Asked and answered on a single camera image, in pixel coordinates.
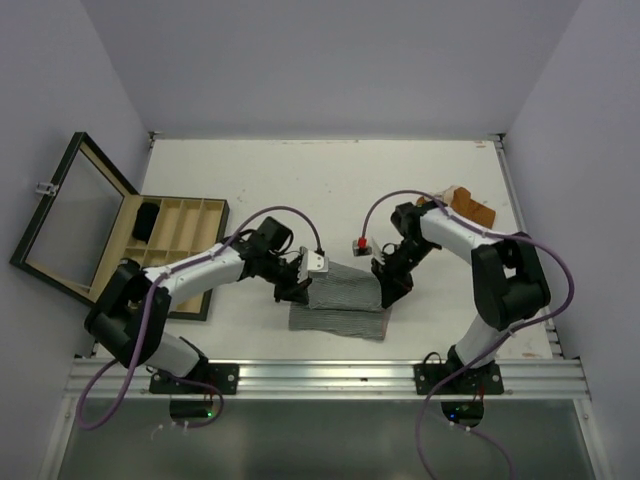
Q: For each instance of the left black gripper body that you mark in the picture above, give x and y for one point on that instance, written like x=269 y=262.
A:
x=284 y=275

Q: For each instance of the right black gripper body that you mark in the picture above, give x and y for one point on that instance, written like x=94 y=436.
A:
x=397 y=265

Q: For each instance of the grey striped underwear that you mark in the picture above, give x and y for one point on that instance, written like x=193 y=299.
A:
x=347 y=302

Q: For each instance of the black underwear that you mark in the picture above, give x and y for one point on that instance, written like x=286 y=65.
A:
x=145 y=221

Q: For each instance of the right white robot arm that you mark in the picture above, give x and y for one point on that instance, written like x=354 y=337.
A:
x=508 y=281

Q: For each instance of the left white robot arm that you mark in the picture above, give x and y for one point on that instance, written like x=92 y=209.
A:
x=129 y=317

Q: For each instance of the orange underwear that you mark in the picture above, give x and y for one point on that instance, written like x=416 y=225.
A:
x=460 y=200

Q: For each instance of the wooden compartment organizer box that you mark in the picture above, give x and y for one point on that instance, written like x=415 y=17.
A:
x=184 y=226

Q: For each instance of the glass box lid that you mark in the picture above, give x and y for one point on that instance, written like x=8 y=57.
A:
x=66 y=236

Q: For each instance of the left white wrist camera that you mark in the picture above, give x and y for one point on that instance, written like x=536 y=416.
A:
x=312 y=265

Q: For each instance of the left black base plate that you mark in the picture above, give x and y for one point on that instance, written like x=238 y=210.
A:
x=223 y=376

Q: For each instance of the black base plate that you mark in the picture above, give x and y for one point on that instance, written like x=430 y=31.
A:
x=223 y=376
x=483 y=380

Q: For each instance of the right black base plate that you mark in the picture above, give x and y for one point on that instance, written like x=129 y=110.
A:
x=483 y=380

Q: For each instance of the aluminium mounting rail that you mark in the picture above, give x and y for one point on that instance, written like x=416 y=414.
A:
x=394 y=380

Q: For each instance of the white wall latch clip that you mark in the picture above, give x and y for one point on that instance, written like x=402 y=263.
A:
x=46 y=189

